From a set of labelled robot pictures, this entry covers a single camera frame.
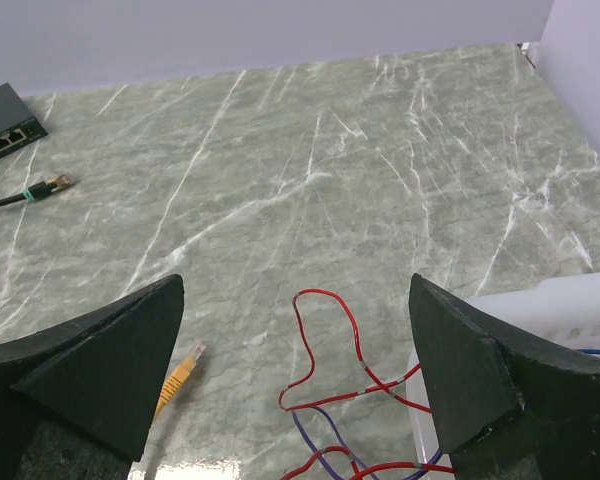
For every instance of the dark network switch far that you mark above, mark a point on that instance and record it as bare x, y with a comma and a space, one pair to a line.
18, 125

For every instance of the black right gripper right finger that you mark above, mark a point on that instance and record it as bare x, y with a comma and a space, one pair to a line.
506, 404

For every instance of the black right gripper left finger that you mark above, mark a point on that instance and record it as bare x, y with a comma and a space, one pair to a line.
77, 400

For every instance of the white plastic basket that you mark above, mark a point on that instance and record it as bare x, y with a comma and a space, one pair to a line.
564, 310

